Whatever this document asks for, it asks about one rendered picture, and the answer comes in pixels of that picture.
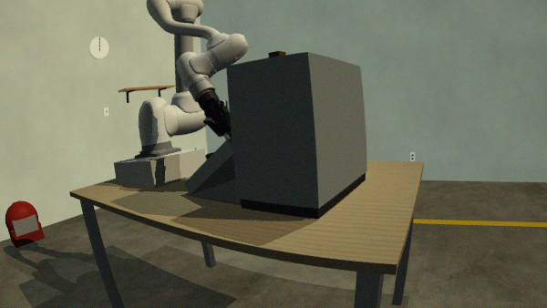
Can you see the dark grey cabinet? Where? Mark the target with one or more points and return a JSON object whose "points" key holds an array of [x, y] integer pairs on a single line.
{"points": [[298, 137]]}

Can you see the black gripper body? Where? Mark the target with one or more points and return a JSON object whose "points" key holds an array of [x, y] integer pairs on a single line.
{"points": [[208, 99]]}

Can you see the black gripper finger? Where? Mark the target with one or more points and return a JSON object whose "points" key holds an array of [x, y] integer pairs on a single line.
{"points": [[226, 117], [214, 124]]}

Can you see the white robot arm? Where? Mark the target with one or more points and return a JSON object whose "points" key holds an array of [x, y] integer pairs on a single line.
{"points": [[159, 121]]}

